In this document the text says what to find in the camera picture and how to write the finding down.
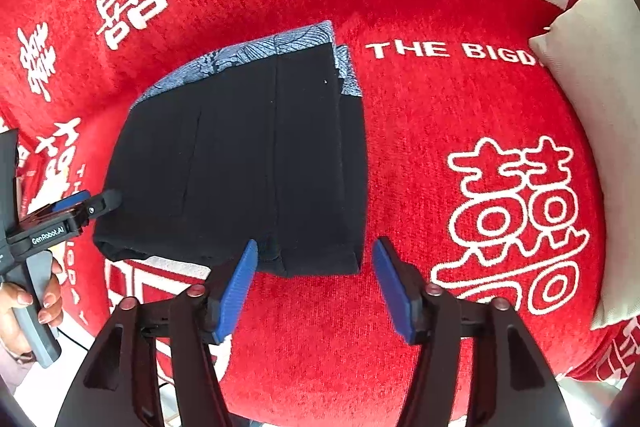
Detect beige pillow right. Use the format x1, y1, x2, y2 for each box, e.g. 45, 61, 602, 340
529, 0, 639, 329

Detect person's left hand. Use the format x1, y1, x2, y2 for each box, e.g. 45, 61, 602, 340
1, 251, 61, 367

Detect red bedspread white characters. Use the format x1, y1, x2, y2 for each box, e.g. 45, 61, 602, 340
1, 0, 639, 426

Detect black pants blue patterned trim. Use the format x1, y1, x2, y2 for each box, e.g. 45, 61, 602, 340
93, 20, 368, 277

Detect black cable on floor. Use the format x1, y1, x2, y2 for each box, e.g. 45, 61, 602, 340
54, 325, 101, 358

